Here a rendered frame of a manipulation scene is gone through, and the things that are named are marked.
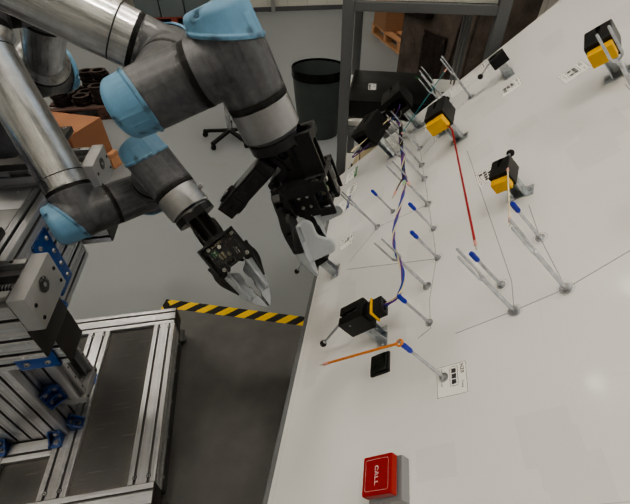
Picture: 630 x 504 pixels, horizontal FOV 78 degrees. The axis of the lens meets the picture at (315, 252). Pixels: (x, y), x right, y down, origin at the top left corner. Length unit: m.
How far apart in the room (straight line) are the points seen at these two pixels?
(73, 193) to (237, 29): 0.44
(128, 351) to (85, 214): 1.22
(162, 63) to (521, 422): 0.57
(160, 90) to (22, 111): 0.37
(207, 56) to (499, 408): 0.53
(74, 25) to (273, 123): 0.27
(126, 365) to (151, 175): 1.29
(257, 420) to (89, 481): 0.63
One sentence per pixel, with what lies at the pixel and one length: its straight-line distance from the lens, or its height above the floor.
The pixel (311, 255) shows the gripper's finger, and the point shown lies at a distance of 0.56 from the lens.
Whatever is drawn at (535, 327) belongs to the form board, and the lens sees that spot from 0.61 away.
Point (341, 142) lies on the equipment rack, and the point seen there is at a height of 0.99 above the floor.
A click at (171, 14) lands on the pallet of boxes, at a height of 0.19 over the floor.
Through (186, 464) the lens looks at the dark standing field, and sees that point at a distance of 1.84.
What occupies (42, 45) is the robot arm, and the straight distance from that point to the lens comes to 1.09.
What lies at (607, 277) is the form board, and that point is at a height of 1.31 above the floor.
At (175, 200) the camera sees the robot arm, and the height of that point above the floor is 1.30.
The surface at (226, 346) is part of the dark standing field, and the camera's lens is 2.07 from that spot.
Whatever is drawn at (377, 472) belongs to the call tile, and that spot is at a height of 1.10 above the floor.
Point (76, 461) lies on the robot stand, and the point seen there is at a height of 0.21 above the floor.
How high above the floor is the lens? 1.66
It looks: 42 degrees down
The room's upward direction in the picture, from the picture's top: straight up
